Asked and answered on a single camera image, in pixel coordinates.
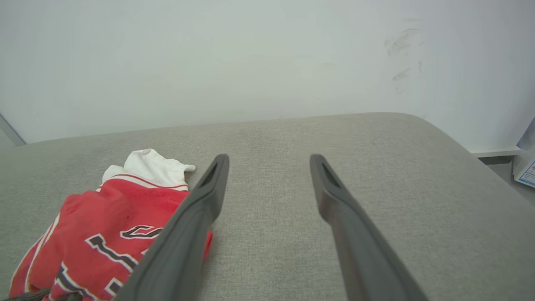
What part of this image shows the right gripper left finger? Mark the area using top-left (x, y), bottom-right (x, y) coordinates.
top-left (115, 154), bottom-right (230, 301)

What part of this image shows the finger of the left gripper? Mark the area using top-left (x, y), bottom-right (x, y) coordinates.
top-left (8, 288), bottom-right (82, 301)

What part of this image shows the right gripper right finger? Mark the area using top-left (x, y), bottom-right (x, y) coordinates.
top-left (310, 154), bottom-right (428, 301)

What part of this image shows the red and white basketball jersey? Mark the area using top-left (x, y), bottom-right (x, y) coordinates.
top-left (8, 148), bottom-right (214, 301)

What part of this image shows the white skirting board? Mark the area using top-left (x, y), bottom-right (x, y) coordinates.
top-left (471, 147), bottom-right (521, 164)

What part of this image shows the white package with blue print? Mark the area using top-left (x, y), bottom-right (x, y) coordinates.
top-left (513, 150), bottom-right (535, 188)

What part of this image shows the grey wall trim strip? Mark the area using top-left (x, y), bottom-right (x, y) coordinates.
top-left (0, 113), bottom-right (27, 147)

